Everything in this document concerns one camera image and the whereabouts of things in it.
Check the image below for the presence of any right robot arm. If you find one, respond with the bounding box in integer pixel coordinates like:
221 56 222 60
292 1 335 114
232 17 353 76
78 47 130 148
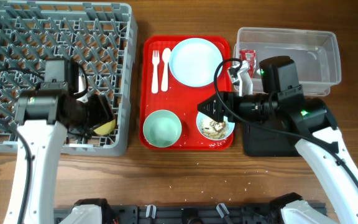
198 56 358 223

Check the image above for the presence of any yellow plastic cup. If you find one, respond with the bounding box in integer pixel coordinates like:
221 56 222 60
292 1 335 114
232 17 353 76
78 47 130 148
94 119 116 136

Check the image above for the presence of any red plastic tray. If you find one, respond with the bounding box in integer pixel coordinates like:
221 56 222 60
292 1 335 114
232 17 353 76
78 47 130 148
139 35 234 151

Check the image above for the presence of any clear plastic bin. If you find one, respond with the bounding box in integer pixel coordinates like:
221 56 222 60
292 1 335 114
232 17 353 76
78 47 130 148
233 27 341 96

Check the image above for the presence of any white plastic fork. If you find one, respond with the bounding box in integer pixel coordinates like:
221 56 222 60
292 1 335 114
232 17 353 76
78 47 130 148
151 50 160 94

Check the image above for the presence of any green bowl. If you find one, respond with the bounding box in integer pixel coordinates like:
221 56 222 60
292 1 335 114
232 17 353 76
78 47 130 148
142 110 182 148

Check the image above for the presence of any red ketchup sachet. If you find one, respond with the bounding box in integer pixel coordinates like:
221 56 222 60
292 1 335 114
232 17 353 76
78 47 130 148
239 49 256 78

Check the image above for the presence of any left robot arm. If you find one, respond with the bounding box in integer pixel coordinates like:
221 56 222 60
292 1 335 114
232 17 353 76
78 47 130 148
4 59 116 223

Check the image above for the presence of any black waste tray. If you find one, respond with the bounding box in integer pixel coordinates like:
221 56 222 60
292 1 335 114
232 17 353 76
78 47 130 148
242 98 329 157

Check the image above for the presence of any blue bowl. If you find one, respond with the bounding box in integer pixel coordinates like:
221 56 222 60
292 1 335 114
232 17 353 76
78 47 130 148
196 112 235 141

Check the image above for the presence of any white plastic spoon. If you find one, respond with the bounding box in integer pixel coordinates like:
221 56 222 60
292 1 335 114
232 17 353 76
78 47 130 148
161 48 172 91

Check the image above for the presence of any grey dishwasher rack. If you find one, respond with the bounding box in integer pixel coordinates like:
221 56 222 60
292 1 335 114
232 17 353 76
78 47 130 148
0 1 137 156

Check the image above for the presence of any light blue plate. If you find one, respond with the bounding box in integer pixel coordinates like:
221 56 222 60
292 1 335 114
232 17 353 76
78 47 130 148
168 38 223 88

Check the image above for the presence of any food scraps and rice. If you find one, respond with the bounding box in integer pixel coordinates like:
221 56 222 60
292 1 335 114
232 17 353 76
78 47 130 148
200 120 227 139

